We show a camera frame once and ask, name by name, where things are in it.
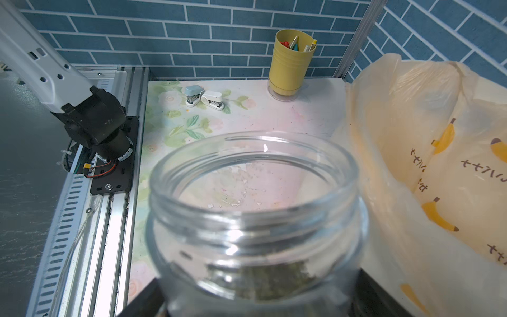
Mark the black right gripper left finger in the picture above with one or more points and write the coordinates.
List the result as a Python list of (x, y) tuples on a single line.
[(149, 303)]

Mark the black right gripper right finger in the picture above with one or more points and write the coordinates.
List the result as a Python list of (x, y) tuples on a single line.
[(371, 300)]

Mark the dark moldy tea leaves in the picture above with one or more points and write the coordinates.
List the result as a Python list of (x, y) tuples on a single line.
[(259, 282)]

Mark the clear glass jar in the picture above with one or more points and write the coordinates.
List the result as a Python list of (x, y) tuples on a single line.
[(256, 198)]

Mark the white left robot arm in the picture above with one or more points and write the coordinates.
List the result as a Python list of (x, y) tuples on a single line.
[(92, 116)]

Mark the banana print bin bag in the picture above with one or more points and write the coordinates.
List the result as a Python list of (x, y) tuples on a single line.
[(430, 142)]

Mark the white stapler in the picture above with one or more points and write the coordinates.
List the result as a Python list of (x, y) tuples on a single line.
[(213, 100)]

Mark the light blue stapler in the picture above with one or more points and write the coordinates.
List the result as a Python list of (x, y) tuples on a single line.
[(193, 95)]

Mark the yellow plastic pen cup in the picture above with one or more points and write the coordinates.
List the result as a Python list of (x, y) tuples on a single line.
[(289, 65)]

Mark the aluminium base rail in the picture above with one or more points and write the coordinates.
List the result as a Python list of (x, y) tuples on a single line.
[(85, 266)]

